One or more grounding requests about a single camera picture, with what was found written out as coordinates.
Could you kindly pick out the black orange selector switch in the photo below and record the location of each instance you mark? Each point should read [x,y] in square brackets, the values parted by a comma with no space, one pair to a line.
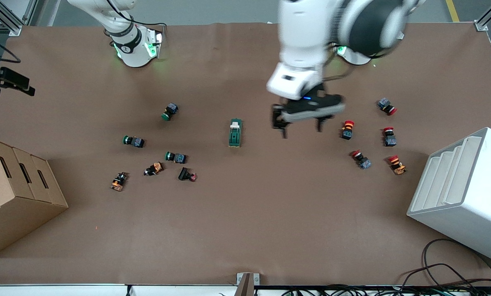
[119,181]
[153,169]

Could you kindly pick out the brown cardboard box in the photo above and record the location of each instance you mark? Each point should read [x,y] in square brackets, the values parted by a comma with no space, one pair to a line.
[15,193]

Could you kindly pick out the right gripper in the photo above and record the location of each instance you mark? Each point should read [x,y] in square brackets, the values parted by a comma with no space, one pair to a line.
[8,77]

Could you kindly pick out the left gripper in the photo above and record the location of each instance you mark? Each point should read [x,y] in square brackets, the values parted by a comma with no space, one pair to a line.
[316,93]

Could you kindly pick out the brown paper table cover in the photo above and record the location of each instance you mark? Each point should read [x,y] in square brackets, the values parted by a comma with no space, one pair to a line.
[270,213]

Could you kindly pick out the black switch with red lamp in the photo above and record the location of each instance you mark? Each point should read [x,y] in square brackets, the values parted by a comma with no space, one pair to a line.
[185,174]

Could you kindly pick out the white slotted bin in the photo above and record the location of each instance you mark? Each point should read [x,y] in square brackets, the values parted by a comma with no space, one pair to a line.
[471,197]

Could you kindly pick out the green push button switch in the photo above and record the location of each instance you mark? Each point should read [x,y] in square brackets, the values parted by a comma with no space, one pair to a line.
[170,111]
[134,141]
[176,157]

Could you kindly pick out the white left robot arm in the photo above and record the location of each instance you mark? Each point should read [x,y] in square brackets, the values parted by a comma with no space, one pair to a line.
[331,20]

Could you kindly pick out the metal bracket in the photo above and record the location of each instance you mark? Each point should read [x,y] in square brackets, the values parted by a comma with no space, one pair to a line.
[247,281]

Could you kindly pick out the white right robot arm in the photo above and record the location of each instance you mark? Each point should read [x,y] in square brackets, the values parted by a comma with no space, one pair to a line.
[132,53]

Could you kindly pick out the red emergency stop button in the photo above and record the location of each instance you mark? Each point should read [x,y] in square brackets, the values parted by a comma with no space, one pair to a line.
[347,130]
[396,165]
[389,137]
[387,106]
[362,160]

